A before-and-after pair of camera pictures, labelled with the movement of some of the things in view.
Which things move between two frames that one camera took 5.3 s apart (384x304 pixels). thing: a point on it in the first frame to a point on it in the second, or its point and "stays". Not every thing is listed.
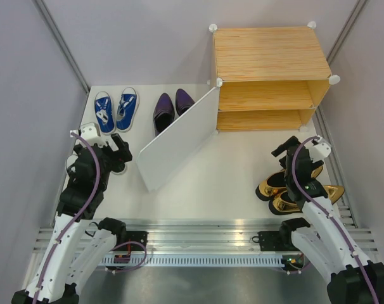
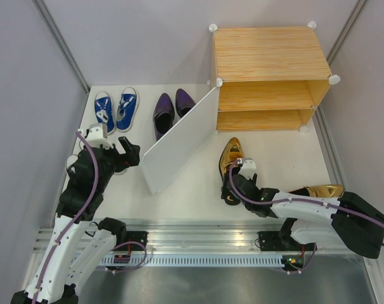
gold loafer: x=274 y=183 to x=232 y=152
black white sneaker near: x=70 y=163 stays
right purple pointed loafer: x=183 y=101 stays
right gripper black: x=293 y=140 to x=253 y=181
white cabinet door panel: x=184 y=141 stays
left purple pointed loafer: x=163 y=114 stays
